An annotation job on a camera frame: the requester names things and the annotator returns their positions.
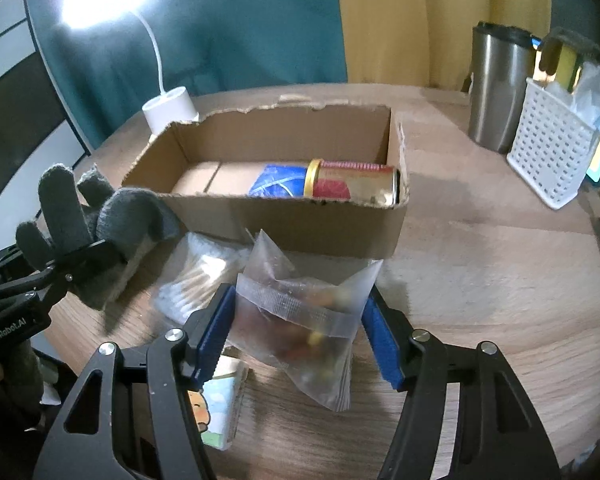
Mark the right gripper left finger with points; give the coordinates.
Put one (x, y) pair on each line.
(93, 434)

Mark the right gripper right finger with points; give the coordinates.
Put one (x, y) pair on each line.
(498, 433)

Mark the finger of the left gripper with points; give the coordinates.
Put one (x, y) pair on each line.
(88, 261)
(40, 284)

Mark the grey knitted glove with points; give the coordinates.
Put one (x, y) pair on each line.
(80, 212)

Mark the bag of cotton swabs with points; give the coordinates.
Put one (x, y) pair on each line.
(194, 271)

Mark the capybara tissue pack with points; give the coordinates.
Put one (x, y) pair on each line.
(216, 406)

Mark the clear bag of small items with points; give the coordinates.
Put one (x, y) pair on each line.
(302, 324)

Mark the blue plastic packet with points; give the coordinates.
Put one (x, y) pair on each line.
(279, 181)

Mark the brown cardboard box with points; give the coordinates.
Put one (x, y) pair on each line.
(203, 171)

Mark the white desk lamp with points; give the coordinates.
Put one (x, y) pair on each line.
(170, 106)

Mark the teal curtain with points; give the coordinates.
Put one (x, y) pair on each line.
(106, 72)

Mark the red gold can yellow lid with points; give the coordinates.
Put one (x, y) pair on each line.
(360, 182)

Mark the white perforated plastic basket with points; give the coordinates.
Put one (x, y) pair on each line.
(552, 147)

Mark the yellow sponge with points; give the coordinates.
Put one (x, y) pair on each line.
(568, 68)

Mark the stainless steel travel mug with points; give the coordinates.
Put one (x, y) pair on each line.
(502, 60)

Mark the yellow curtain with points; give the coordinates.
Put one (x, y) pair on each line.
(425, 43)

